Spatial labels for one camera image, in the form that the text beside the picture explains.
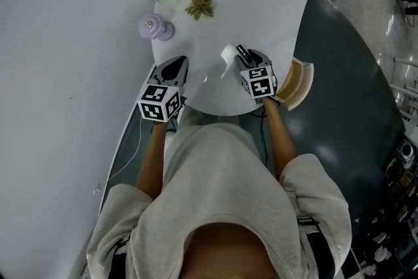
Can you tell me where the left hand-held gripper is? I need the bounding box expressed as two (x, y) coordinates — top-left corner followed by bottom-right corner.
(137, 55), (190, 123)

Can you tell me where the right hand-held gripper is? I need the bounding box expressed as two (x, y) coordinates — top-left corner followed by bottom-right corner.
(234, 48), (278, 105)

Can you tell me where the black rectangular plastic block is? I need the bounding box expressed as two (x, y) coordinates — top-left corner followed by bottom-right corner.
(235, 44), (252, 63)

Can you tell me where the large wooden drawer white front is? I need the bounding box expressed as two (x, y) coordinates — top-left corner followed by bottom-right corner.
(274, 56), (315, 112)

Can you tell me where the white curved table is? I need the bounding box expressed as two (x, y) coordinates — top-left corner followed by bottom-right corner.
(150, 0), (337, 117)

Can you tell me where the person's right forearm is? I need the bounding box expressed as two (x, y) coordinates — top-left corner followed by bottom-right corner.
(261, 97), (298, 180)

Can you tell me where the person's left forearm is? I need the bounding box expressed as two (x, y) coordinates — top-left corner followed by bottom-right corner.
(135, 120), (169, 200)

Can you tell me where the small pale succulent plant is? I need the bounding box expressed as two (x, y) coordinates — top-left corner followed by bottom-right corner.
(185, 0), (215, 21)

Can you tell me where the person's white shirt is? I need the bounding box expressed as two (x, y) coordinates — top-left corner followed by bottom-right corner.
(86, 122), (353, 279)

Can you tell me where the white side table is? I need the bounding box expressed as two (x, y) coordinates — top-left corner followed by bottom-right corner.
(390, 55), (418, 122)

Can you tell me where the white round robot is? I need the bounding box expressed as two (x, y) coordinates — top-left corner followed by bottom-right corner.
(394, 140), (417, 169)

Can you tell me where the right hand-held gripper cable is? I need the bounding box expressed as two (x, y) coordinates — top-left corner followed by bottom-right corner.
(249, 107), (270, 168)

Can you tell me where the white floor cable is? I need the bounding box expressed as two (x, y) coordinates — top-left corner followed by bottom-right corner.
(93, 116), (144, 195)

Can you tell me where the dark shoulder strap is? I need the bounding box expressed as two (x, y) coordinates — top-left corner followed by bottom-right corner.
(110, 238), (131, 279)
(297, 218), (332, 279)

